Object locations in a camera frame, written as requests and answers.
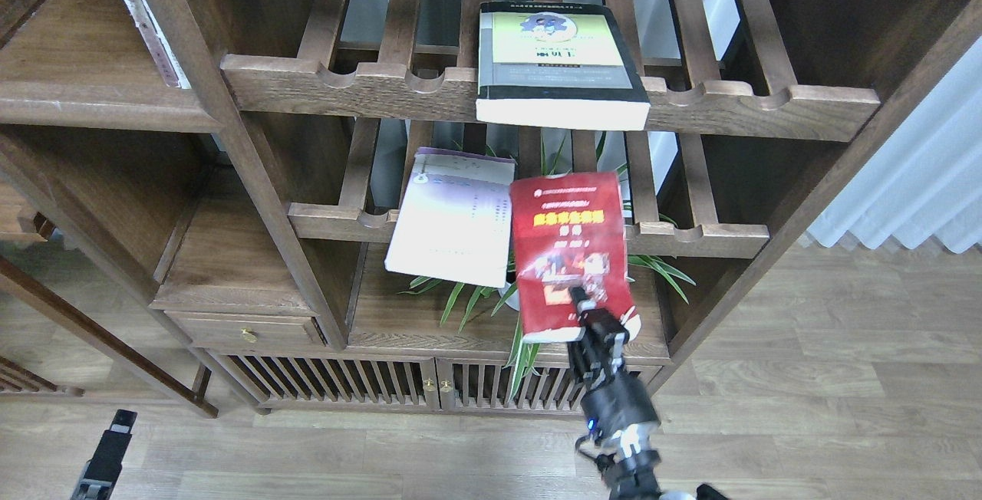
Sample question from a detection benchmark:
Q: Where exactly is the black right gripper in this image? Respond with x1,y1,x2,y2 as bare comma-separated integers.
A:
568,286,661,455

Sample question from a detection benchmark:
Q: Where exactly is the brass drawer knob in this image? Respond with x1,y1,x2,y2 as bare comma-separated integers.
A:
241,327,259,344

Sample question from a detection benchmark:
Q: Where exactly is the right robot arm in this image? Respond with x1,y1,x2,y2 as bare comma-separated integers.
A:
568,287,725,499

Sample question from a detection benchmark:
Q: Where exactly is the green spider plant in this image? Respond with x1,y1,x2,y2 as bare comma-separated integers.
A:
402,130,696,405

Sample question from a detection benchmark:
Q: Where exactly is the yellow and black book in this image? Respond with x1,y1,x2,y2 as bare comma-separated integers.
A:
476,2,651,132

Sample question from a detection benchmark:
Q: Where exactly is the white and purple book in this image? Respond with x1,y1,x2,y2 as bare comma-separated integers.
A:
384,147,516,289

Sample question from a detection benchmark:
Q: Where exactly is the red book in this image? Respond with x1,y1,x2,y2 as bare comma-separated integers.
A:
509,172,641,344

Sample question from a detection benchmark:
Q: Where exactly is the thin white upright book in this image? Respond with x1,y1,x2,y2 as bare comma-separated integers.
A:
124,0,192,89

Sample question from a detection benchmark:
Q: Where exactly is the white plant pot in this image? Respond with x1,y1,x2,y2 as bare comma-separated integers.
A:
503,283,520,311

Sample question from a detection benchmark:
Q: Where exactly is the white curtain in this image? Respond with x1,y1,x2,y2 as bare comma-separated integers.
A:
806,41,981,253

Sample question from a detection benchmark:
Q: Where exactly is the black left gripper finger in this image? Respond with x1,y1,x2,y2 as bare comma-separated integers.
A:
71,410,137,499

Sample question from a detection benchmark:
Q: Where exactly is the dark wooden bookshelf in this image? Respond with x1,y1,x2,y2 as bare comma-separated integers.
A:
2,0,980,413

